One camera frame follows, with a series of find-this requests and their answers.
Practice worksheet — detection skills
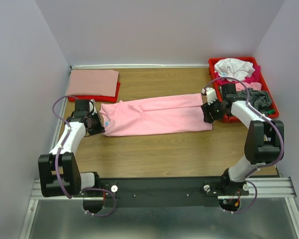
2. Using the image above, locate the magenta garment in bin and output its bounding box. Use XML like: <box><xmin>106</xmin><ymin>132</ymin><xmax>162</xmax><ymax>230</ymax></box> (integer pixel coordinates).
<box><xmin>217</xmin><ymin>66</ymin><xmax>261</xmax><ymax>86</ymax></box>

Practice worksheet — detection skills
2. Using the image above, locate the folded pink t-shirt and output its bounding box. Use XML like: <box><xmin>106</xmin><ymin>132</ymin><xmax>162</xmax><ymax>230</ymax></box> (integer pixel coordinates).
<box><xmin>67</xmin><ymin>69</ymin><xmax>119</xmax><ymax>97</ymax></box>

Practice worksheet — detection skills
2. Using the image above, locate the light pink t-shirt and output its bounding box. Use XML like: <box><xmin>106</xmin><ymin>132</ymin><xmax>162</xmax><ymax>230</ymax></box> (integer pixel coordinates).
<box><xmin>100</xmin><ymin>94</ymin><xmax>212</xmax><ymax>136</ymax></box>

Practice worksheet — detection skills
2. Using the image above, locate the green garment in bin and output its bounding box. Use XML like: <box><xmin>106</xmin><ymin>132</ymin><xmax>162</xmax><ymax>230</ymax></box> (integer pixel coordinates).
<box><xmin>266</xmin><ymin>109</ymin><xmax>276</xmax><ymax>116</ymax></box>

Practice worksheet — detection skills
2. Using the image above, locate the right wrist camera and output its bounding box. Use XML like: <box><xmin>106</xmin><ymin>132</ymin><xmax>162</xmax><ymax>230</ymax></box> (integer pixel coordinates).
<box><xmin>201</xmin><ymin>87</ymin><xmax>217</xmax><ymax>105</ymax></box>

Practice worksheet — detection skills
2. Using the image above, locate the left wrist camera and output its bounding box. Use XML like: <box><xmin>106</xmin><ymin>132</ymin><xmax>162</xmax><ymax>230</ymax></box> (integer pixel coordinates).
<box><xmin>89</xmin><ymin>100</ymin><xmax>97</xmax><ymax>115</ymax></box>

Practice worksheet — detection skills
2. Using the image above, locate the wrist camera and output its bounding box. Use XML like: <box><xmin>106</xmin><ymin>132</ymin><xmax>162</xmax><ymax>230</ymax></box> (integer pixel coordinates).
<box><xmin>89</xmin><ymin>100</ymin><xmax>97</xmax><ymax>115</ymax></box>
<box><xmin>201</xmin><ymin>87</ymin><xmax>217</xmax><ymax>105</ymax></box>

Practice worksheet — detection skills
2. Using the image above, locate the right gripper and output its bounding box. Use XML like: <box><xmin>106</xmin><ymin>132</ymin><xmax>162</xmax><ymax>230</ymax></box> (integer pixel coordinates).
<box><xmin>200</xmin><ymin>97</ymin><xmax>227</xmax><ymax>124</ymax></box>

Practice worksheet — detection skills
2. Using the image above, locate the salmon pink garment in bin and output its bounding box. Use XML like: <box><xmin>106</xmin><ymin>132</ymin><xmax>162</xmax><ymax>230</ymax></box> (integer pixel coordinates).
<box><xmin>235</xmin><ymin>82</ymin><xmax>262</xmax><ymax>92</ymax></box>

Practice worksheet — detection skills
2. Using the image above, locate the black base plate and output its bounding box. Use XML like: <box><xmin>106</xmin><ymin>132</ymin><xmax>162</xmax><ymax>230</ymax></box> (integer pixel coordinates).
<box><xmin>72</xmin><ymin>176</ymin><xmax>250</xmax><ymax>212</ymax></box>

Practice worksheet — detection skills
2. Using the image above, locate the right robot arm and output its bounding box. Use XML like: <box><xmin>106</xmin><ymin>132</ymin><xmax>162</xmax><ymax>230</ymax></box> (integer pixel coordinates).
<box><xmin>201</xmin><ymin>86</ymin><xmax>284</xmax><ymax>195</ymax></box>

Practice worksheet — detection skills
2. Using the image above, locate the grey garment in bin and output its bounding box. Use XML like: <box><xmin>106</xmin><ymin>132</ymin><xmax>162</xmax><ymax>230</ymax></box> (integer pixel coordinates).
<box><xmin>248</xmin><ymin>89</ymin><xmax>272</xmax><ymax>114</ymax></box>

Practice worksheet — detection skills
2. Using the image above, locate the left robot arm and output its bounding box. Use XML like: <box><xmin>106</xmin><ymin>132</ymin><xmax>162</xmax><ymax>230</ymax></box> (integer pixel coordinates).
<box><xmin>38</xmin><ymin>98</ymin><xmax>105</xmax><ymax>198</ymax></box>

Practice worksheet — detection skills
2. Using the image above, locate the folded red t-shirt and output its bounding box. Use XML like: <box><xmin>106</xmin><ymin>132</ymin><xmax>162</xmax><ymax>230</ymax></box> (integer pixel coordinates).
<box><xmin>66</xmin><ymin>81</ymin><xmax>120</xmax><ymax>103</ymax></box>

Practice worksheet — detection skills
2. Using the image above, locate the aluminium frame rail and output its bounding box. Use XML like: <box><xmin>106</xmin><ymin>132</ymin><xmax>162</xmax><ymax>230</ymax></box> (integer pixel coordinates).
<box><xmin>19</xmin><ymin>97</ymin><xmax>297</xmax><ymax>239</ymax></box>

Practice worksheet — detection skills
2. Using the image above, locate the white t-shirt in bin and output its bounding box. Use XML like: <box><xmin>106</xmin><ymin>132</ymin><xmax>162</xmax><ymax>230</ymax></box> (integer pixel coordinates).
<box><xmin>214</xmin><ymin>58</ymin><xmax>255</xmax><ymax>81</ymax></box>

